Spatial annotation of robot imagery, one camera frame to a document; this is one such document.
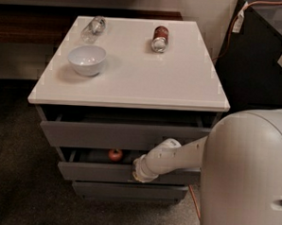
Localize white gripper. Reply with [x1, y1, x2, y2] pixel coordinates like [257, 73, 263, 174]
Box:
[132, 154, 159, 182]

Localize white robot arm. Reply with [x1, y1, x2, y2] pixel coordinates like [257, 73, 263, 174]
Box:
[133, 109, 282, 225]

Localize red apple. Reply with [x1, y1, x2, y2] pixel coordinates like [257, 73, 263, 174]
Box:
[108, 148, 124, 163]

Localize white top drawer cabinet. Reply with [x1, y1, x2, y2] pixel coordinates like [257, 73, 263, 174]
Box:
[22, 12, 236, 208]

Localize grey top drawer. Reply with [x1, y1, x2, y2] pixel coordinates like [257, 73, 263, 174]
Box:
[41, 120, 210, 150]

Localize white bowl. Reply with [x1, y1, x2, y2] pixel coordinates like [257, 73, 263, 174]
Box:
[67, 45, 106, 77]

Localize red soda can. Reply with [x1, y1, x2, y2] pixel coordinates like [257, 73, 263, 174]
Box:
[151, 26, 169, 53]

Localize black cabinet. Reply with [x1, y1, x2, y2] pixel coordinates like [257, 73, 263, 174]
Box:
[216, 0, 282, 113]

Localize dark wooden bench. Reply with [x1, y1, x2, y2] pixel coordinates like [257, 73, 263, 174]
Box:
[0, 4, 183, 44]

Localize white paper tag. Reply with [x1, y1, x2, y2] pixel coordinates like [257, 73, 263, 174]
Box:
[232, 10, 245, 33]

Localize orange cable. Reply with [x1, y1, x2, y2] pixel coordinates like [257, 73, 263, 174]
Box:
[185, 0, 282, 225]

